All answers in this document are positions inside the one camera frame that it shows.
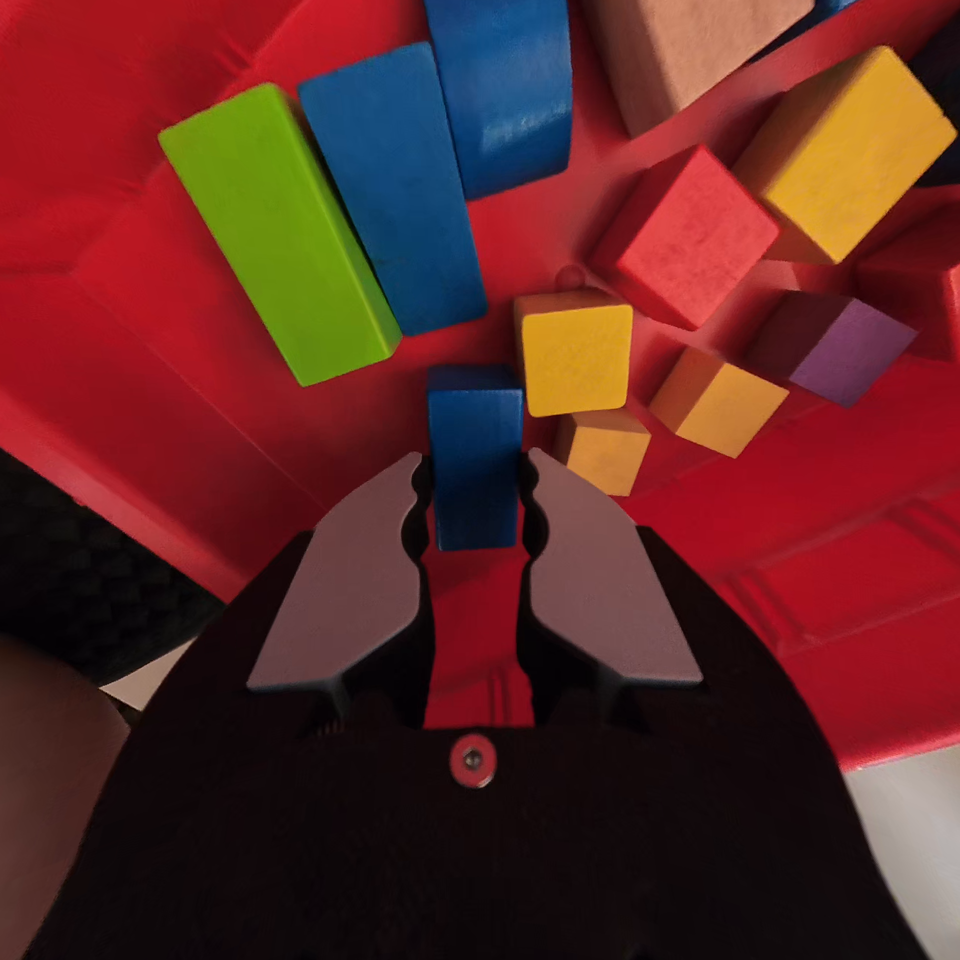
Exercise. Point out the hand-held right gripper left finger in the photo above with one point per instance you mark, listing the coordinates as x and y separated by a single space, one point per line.
341 600

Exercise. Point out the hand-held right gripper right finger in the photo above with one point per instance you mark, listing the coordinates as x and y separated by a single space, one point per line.
607 600

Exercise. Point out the small yellow wooden cube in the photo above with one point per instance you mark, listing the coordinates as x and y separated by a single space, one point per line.
606 454

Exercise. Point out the dark blue wooden block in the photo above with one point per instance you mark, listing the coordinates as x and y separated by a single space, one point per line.
474 457

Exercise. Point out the large yellow wooden block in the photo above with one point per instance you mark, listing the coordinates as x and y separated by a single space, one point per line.
716 405

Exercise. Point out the red plastic bin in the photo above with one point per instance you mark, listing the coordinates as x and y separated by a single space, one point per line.
187 337

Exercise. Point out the purple wooden cube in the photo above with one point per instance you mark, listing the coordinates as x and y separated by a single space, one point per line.
840 349

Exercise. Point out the red wooden cube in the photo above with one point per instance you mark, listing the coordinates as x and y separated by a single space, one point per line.
686 240
919 292

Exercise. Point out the green wooden block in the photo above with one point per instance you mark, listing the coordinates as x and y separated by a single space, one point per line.
277 232

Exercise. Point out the blue rectangular block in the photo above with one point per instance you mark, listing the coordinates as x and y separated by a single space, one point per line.
397 187

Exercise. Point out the blue half-cylinder block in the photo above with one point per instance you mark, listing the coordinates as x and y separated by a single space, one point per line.
510 97

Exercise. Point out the tan wooden block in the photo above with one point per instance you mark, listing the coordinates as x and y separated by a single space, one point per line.
690 52

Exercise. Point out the person's right forearm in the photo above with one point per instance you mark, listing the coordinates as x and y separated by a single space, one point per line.
45 787

